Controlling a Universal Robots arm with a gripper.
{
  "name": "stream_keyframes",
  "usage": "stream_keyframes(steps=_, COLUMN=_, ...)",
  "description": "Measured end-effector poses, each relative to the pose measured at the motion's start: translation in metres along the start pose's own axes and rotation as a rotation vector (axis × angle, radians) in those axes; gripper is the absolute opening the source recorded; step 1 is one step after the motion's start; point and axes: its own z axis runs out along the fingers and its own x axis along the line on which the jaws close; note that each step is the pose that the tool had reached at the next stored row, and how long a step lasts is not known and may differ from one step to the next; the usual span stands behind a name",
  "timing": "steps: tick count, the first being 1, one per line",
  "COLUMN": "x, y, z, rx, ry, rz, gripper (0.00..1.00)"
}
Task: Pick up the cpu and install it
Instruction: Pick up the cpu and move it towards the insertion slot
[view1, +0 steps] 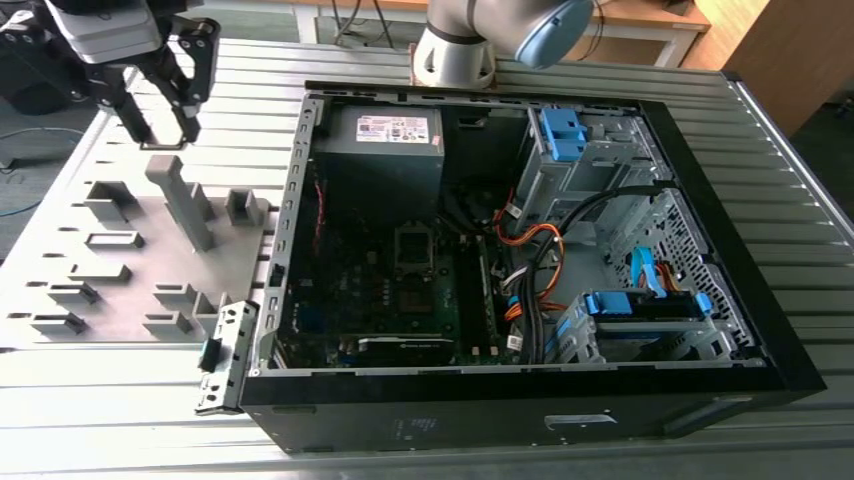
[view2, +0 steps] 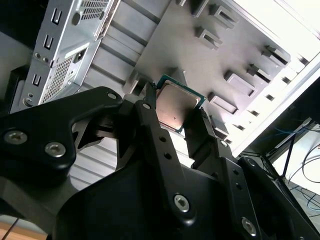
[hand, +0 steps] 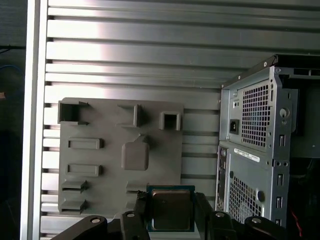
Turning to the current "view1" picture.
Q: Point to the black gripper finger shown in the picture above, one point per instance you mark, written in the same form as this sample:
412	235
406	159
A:
204	65
130	117

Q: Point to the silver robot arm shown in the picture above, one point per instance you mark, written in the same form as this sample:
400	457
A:
454	55

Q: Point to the black CPU socket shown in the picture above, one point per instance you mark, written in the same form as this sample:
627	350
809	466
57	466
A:
417	299

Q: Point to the black office chair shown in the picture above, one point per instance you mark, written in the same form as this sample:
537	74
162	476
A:
41	102

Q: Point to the grey power supply unit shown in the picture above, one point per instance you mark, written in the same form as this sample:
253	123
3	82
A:
374	165

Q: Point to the grey printed parts rack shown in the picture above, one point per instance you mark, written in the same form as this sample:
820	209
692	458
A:
168	280

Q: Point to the grey metal card retainer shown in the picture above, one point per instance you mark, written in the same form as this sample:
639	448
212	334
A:
234	325

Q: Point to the teal plastic latch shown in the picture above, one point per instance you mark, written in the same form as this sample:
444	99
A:
210	355

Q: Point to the green motherboard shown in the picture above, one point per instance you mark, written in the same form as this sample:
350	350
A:
361	300

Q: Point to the blue plastic drive latch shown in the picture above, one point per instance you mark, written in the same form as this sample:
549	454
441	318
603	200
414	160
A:
571	147
560	121

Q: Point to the black RAM slot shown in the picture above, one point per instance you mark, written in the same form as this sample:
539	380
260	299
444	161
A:
461	295
478	295
470	295

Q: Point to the black graphics card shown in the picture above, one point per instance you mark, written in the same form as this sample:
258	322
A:
401	345

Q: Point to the green RAM stick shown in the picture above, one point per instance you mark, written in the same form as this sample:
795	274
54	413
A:
486	295

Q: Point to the tall grey drive cage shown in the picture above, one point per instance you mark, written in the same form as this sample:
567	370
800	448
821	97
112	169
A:
601	170

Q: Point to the wooden desk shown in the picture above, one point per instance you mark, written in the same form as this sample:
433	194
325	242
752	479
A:
668	15

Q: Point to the blue disk carrier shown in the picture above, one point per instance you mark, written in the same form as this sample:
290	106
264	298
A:
608	305

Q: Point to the black PC case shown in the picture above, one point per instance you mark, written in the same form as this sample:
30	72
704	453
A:
468	415

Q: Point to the grey disk bay cage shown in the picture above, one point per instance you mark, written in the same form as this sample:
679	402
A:
655	328

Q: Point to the wooden cabinet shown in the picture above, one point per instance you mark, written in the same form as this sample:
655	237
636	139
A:
788	60

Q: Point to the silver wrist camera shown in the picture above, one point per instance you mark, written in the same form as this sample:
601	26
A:
107	35

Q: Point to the blue plastic bay rail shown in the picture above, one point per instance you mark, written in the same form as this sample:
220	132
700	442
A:
560	340

